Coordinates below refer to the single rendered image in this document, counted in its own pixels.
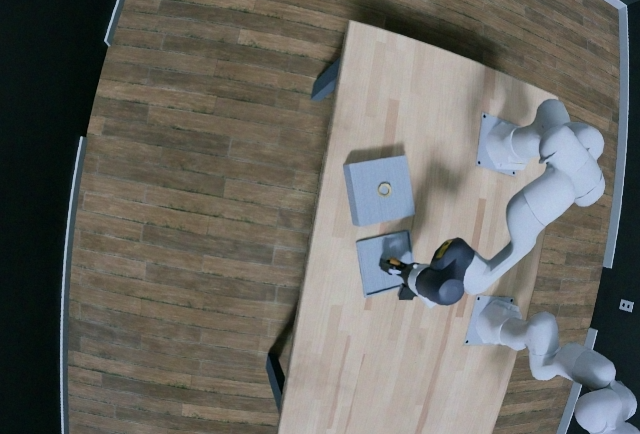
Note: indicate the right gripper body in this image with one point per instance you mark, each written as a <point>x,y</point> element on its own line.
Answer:
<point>406,271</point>

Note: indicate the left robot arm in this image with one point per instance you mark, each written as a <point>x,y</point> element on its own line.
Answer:
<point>598,411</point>

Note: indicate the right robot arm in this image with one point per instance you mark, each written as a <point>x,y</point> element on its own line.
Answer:
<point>570,170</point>

